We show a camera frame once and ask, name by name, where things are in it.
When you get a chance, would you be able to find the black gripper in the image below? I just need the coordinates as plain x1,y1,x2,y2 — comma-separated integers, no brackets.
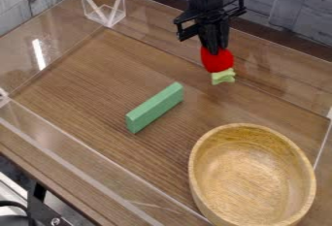
175,0,247,55

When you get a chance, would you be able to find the red plush strawberry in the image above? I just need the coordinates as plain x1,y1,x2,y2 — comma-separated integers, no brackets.
201,47,236,85

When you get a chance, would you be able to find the green rectangular block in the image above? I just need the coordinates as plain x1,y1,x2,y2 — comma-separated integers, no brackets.
126,82,185,134

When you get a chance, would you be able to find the wooden bowl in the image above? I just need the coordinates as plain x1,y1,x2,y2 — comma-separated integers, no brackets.
188,123,316,226

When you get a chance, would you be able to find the clear acrylic corner bracket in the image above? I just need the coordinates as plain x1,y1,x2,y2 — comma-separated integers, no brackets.
82,0,126,28

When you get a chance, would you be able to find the black table leg mount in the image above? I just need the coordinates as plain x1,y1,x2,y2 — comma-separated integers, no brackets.
0,182,74,226

